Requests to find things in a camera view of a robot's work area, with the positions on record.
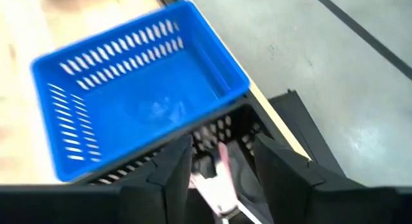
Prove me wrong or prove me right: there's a black plastic basket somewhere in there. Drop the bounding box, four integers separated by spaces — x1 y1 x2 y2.
75 97 290 224

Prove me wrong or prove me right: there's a pink staple remover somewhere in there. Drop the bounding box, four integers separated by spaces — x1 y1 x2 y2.
189 142 263 224

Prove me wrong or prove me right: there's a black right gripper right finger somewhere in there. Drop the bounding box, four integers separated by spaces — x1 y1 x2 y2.
254 133 364 224

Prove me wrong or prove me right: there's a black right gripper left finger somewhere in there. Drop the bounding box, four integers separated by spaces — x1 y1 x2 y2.
118 135 194 224

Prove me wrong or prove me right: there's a blue plastic basket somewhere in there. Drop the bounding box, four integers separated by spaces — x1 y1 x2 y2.
30 0 251 183

